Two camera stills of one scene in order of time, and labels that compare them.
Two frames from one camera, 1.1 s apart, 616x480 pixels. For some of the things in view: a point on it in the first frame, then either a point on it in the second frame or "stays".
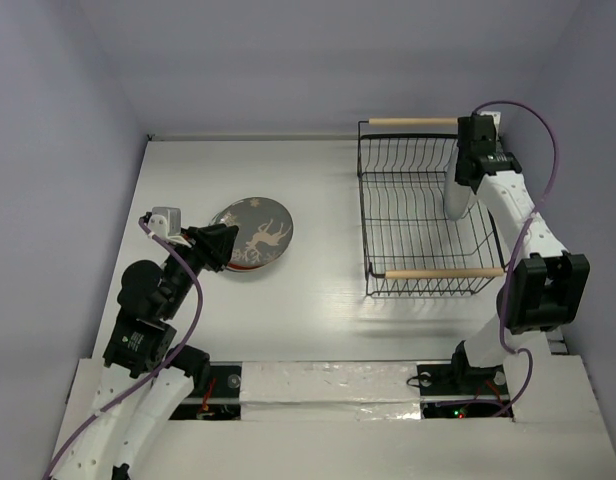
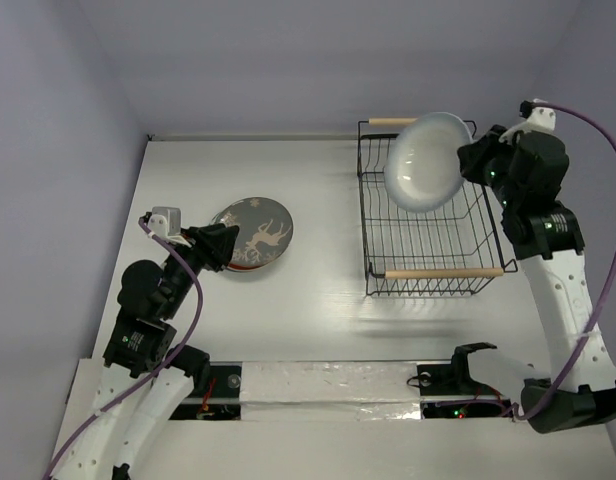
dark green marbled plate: [265, 229] stays
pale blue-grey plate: [457, 196] to [423, 170]
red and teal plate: [234, 266] stays
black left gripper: [213, 243] stays
